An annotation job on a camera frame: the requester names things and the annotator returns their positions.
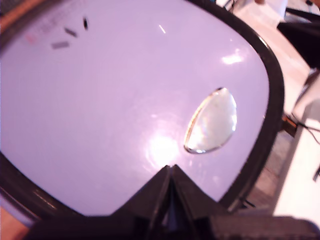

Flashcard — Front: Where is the black rice cooker lid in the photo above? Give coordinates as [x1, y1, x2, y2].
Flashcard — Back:
[0, 0, 286, 221]

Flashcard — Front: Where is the black Philips rice cooker body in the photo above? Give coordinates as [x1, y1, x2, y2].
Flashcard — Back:
[0, 184, 36, 227]

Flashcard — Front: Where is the black cable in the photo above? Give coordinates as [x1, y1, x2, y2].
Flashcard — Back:
[291, 113, 320, 146]

